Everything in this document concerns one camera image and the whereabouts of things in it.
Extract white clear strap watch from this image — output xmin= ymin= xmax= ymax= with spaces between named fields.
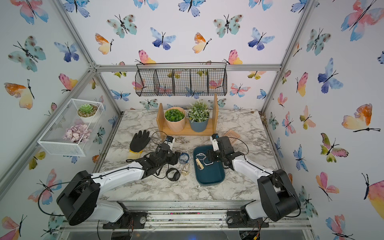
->
xmin=196 ymin=153 xmax=214 ymax=166

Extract teal storage box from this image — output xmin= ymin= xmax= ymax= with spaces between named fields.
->
xmin=193 ymin=145 xmax=226 ymax=187

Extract beige strap watch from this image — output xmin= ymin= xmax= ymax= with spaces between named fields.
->
xmin=195 ymin=158 xmax=204 ymax=170

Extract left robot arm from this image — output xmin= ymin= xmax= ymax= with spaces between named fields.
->
xmin=57 ymin=143 xmax=181 ymax=226

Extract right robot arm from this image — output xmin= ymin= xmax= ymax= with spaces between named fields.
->
xmin=210 ymin=134 xmax=301 ymax=224

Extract black watch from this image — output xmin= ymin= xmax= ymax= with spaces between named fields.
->
xmin=166 ymin=168 xmax=181 ymax=182

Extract pink plastic scoop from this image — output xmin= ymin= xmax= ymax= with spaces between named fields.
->
xmin=224 ymin=130 xmax=241 ymax=145

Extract black work glove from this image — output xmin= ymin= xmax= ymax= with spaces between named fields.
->
xmin=128 ymin=130 xmax=151 ymax=160

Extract wooden shelf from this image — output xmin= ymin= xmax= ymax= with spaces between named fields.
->
xmin=156 ymin=94 xmax=219 ymax=136

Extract blue pot flowering plant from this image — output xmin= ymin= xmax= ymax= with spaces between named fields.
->
xmin=188 ymin=100 xmax=210 ymax=133

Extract pink pot green plant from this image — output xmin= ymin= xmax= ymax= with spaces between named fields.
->
xmin=165 ymin=107 xmax=186 ymax=133

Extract pink artificial flowers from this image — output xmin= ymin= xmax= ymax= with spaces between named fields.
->
xmin=63 ymin=124 xmax=93 ymax=144

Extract white pot succulent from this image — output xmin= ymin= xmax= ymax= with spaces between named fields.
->
xmin=77 ymin=104 xmax=98 ymax=124

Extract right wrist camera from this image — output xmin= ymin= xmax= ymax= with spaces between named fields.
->
xmin=210 ymin=134 xmax=220 ymax=151

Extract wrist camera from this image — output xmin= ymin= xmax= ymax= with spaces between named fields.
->
xmin=210 ymin=134 xmax=220 ymax=151
xmin=164 ymin=136 xmax=175 ymax=151

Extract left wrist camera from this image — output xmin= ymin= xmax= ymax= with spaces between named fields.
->
xmin=164 ymin=136 xmax=175 ymax=151

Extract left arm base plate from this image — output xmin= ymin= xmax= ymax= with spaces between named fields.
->
xmin=103 ymin=212 xmax=148 ymax=230

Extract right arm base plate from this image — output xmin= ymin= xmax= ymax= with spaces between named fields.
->
xmin=226 ymin=210 xmax=270 ymax=229

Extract black wire basket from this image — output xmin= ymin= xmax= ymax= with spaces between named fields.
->
xmin=133 ymin=62 xmax=228 ymax=99

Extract white mesh wall basket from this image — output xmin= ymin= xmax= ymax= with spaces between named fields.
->
xmin=38 ymin=99 xmax=105 ymax=157

